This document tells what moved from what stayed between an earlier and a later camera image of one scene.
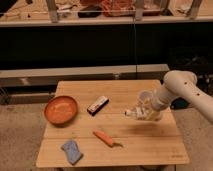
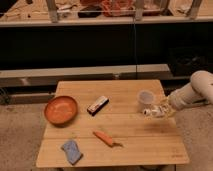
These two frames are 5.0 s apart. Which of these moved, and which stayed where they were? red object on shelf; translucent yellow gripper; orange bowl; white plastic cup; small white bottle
Moved: translucent yellow gripper; small white bottle
Stayed: white plastic cup; orange bowl; red object on shelf
